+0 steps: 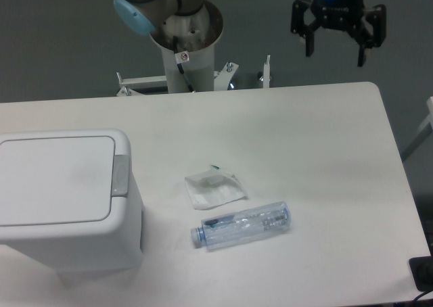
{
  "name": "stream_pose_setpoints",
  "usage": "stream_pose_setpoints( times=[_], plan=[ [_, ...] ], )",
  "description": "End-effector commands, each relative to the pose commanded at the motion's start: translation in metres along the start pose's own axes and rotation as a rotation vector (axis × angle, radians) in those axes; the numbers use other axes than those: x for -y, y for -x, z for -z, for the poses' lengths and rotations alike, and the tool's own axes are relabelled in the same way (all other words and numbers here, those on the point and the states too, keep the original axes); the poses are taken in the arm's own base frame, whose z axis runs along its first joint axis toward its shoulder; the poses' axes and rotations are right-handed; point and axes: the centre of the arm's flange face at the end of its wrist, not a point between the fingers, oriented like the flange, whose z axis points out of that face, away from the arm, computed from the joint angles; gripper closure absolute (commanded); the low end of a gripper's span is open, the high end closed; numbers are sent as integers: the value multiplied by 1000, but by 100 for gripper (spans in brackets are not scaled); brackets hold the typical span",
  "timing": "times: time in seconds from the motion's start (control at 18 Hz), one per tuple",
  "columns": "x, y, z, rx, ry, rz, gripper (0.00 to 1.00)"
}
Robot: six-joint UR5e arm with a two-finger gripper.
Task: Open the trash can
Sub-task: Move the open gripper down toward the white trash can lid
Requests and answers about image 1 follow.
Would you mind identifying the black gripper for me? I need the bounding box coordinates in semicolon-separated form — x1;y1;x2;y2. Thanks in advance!
290;0;386;67

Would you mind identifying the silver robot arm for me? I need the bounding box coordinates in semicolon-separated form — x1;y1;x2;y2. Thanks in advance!
113;0;386;67

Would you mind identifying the white trash can lid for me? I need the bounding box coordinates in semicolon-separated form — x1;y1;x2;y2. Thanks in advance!
1;137;115;226

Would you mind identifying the white plastic trash can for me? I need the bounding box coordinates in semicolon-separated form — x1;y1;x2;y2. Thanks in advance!
1;128;144;273

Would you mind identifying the white plastic wrapper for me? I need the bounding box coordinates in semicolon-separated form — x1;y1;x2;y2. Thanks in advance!
185;164;248;210

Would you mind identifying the clear plastic water bottle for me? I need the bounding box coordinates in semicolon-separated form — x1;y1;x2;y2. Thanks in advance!
190;202;291;251

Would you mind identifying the black device at table edge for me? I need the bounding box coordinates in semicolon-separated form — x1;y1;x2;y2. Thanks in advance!
409;256;432;291

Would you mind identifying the grey lid push button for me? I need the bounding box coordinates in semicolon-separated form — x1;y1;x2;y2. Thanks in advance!
111;155;130;197

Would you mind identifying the white furniture frame right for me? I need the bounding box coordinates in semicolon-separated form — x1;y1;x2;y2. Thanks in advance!
401;96;433;162

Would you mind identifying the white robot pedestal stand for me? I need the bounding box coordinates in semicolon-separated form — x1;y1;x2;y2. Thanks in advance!
116;32;273;97

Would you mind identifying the black cable on pedestal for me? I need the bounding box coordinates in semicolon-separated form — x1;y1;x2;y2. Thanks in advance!
172;35;196;93

